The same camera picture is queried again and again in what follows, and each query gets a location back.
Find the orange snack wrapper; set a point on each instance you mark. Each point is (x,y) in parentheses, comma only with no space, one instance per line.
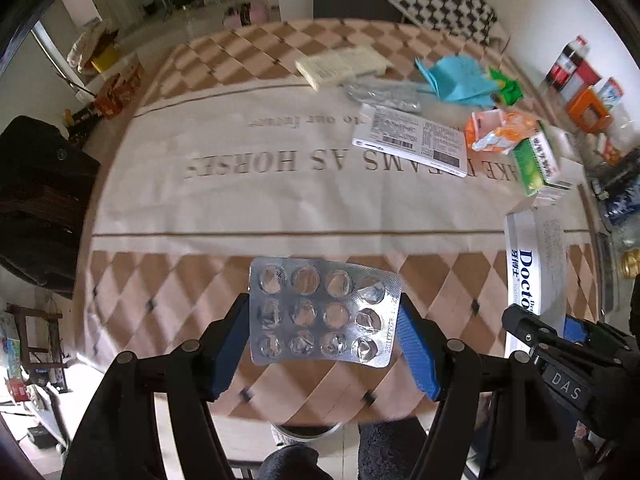
(500,132)

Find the pink bag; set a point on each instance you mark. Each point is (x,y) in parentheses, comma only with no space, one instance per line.
(250,15)

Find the blue glass bottle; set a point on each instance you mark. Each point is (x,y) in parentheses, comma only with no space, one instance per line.
(622,207)

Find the red-capped dark soda bottle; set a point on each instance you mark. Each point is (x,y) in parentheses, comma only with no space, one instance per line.
(567,60)

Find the black white checkered cushion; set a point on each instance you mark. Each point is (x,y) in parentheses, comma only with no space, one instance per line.
(442,7)

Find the silver twelve-cell blister pack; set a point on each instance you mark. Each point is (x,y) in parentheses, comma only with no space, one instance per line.
(320,310)

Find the white flat cardboard box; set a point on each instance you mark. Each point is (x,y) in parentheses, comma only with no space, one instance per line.
(340,66)

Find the black jacket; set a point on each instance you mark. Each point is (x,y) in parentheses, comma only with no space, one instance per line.
(45,200)

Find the white round trash bin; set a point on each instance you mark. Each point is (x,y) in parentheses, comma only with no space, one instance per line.
(307,432)

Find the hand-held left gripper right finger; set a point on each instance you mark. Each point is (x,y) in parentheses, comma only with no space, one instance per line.
(417,355)

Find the gold grenade-shaped bottle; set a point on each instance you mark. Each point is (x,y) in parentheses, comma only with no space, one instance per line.
(631,265)

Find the white toothpaste box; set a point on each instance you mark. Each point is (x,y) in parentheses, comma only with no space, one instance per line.
(535,260)

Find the green medicine box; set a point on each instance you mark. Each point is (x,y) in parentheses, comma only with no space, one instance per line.
(537,165)

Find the wooden rack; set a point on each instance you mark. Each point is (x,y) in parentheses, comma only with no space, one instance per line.
(42,345)

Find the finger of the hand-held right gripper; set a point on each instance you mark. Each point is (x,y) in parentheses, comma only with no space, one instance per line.
(525,325)
(580,327)

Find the brown checkered lettered tablecloth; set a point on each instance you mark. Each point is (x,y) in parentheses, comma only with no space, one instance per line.
(300,205)

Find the green plastic packet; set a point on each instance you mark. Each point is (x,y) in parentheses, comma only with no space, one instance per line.
(507,89)

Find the red and white box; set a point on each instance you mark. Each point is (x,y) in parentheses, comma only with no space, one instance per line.
(582,82)

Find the black spray can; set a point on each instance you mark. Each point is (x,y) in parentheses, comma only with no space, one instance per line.
(615,170)

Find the yellow box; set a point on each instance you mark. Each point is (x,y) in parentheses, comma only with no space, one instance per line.
(106,59)

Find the orange printed cardboard box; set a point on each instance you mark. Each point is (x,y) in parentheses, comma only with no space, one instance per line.
(120,87)

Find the small blue white carton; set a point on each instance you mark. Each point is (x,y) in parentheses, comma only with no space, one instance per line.
(612,92)

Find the white flat labelled packet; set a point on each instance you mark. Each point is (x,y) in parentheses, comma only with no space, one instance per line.
(410,137)

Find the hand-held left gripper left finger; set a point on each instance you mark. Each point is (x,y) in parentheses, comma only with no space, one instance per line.
(227,347)

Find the blue cloth glove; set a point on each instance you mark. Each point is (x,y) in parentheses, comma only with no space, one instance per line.
(457,80)

